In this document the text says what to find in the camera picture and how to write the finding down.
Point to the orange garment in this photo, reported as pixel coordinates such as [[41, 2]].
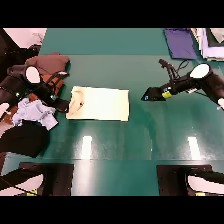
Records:
[[55, 87]]

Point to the brown garment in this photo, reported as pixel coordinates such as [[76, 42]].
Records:
[[50, 63]]

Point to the light blue garment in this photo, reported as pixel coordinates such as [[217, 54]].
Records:
[[35, 113]]

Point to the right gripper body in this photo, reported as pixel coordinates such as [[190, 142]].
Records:
[[156, 94]]

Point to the dark green garment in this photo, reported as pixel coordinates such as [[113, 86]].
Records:
[[213, 36]]

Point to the cream T-shirt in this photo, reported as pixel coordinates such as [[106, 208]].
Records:
[[103, 103]]

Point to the white garment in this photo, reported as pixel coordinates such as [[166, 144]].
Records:
[[200, 35]]

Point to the black garment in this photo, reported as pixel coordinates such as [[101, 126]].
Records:
[[23, 138]]

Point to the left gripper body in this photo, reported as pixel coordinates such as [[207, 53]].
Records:
[[60, 104]]

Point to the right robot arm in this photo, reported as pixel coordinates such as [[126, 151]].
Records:
[[213, 83]]

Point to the lilac garment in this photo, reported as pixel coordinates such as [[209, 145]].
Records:
[[213, 51]]

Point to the purple garment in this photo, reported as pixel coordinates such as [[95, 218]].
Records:
[[181, 43]]

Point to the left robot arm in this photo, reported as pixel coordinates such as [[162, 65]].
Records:
[[16, 85]]

